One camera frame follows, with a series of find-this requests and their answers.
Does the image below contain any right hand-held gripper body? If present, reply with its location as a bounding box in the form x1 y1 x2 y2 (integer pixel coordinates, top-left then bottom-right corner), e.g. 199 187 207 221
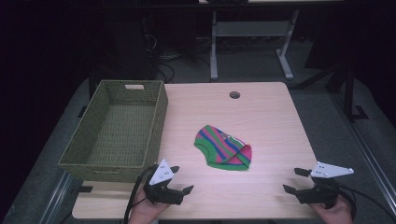
293 161 355 210

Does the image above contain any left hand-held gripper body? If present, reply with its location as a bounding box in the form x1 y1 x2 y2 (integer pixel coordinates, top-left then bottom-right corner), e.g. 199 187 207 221
143 159 185 206

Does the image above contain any striped green pink blue garment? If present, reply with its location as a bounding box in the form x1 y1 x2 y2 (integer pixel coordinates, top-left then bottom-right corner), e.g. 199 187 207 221
193 124 253 172

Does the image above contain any green woven basket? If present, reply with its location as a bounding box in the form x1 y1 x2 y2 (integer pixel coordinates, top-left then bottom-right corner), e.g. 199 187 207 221
58 79 169 184

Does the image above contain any person's left hand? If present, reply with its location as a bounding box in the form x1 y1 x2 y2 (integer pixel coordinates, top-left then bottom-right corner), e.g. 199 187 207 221
128 186 171 224

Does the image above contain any person's right hand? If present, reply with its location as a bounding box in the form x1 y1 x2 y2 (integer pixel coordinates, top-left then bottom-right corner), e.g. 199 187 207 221
309 195 355 224

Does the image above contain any black metal stand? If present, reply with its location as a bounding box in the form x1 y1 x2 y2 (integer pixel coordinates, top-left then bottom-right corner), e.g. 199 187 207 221
341 62 370 123

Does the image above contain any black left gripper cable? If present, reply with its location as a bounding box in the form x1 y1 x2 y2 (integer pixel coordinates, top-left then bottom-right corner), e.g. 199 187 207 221
123 163 160 224

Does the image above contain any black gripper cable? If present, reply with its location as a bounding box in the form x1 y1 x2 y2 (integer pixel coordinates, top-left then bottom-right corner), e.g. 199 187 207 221
123 163 160 224
336 184 396 222

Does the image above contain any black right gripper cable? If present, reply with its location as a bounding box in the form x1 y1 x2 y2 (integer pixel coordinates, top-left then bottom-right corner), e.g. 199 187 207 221
336 184 396 222

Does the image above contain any aluminium frame rail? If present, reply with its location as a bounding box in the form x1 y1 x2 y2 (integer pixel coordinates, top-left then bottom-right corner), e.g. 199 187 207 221
38 170 75 224
329 91 396 217

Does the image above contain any black table bracket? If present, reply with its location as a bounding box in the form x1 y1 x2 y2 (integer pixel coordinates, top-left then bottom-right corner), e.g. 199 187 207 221
69 185 94 197

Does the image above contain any tangle of floor cables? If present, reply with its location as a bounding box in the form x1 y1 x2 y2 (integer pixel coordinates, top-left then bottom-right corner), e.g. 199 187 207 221
141 18 213 84

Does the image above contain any grey metal desk frame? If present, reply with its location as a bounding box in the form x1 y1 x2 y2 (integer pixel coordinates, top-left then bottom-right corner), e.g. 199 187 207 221
209 8 301 81

